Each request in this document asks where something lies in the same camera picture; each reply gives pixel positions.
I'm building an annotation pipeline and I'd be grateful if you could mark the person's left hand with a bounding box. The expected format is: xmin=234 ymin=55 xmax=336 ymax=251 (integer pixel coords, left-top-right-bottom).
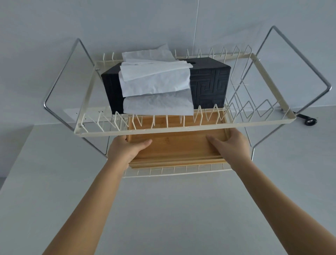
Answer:
xmin=107 ymin=135 xmax=153 ymax=176

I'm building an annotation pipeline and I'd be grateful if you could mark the person's right hand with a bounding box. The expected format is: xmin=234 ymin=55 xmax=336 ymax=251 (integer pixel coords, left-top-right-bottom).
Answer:
xmin=205 ymin=129 xmax=253 ymax=173

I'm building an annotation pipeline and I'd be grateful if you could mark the bamboo wooden tray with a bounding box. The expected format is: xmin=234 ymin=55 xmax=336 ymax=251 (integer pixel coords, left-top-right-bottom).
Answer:
xmin=125 ymin=110 xmax=232 ymax=169

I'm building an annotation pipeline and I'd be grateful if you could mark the person's left forearm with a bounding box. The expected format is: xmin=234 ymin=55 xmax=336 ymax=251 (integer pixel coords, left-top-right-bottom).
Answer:
xmin=43 ymin=159 xmax=129 ymax=255

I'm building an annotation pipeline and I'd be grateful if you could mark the person's right forearm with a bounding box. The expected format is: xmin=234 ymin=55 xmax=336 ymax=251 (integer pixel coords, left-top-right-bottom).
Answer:
xmin=231 ymin=158 xmax=336 ymax=255

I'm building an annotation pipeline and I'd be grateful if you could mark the black embossed tissue box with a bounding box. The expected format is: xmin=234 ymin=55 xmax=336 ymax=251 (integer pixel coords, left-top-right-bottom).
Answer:
xmin=101 ymin=57 xmax=231 ymax=115

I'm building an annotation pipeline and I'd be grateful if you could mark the white tissue paper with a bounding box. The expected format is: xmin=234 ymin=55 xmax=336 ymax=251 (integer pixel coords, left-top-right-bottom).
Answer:
xmin=118 ymin=43 xmax=195 ymax=116

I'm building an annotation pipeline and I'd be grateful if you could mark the black wheeled object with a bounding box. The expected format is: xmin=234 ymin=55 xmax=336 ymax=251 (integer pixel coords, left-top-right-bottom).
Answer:
xmin=282 ymin=107 xmax=318 ymax=127

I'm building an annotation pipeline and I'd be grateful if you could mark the white wire dish rack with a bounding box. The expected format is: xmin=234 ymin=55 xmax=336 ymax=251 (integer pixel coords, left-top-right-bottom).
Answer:
xmin=43 ymin=25 xmax=332 ymax=179

